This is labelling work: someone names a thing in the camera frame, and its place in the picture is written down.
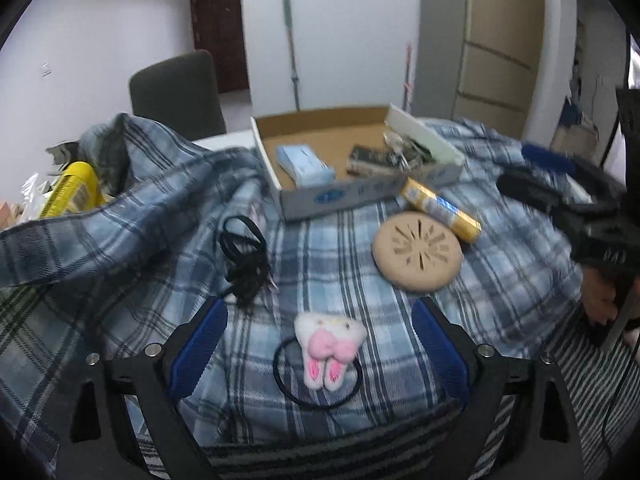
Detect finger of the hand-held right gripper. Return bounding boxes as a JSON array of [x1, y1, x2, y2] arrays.
[[520, 143, 601, 186], [496, 170, 601, 213]]

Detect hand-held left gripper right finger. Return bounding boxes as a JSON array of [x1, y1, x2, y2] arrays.
[[412, 296, 586, 480]]

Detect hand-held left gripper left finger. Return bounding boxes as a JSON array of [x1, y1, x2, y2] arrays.
[[70, 297, 229, 480]]

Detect pink white plush hair tie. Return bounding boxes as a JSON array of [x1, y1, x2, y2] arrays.
[[274, 312, 365, 408]]

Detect white charging cable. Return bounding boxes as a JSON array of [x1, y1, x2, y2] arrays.
[[382, 130, 435, 168]]

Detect cardboard box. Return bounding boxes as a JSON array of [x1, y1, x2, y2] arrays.
[[250, 102, 465, 223]]

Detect light blue mask packet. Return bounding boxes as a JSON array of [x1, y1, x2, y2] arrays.
[[276, 145, 336, 186]]

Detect person's right hand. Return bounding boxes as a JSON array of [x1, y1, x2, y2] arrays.
[[580, 266, 640, 347]]

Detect beige cabinet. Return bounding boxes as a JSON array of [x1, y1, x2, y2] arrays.
[[552, 119, 599, 157]]

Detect blue cloth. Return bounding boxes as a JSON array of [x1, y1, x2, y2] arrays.
[[560, 96, 581, 128]]

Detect gold and blue tube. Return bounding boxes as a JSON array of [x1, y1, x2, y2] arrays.
[[401, 177, 482, 243]]

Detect round beige wooden disc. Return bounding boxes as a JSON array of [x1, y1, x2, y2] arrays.
[[372, 211, 463, 293]]

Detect gold refrigerator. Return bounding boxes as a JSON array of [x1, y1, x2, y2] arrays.
[[417, 0, 546, 133]]

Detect grey striped cloth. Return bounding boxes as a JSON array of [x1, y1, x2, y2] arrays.
[[135, 305, 640, 480]]

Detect blue plaid blanket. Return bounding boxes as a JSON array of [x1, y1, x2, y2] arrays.
[[0, 112, 586, 476]]

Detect yellow canister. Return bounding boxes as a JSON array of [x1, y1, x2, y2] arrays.
[[39, 161, 108, 219]]

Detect clear plastic bag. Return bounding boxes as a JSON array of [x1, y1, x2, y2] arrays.
[[20, 172, 57, 211]]

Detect pink toothpick jar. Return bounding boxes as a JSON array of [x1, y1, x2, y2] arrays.
[[0, 200, 21, 231]]

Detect grey tray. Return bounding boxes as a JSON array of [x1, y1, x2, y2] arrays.
[[45, 141, 83, 162]]

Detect grey chair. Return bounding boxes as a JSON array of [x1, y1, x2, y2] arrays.
[[129, 50, 227, 141]]

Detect dark brown door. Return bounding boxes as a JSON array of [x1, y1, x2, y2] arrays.
[[188, 0, 249, 95]]

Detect black cable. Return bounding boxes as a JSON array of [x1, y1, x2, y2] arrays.
[[219, 215, 274, 307]]

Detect green handled mop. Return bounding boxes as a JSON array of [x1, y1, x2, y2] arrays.
[[281, 0, 304, 112]]

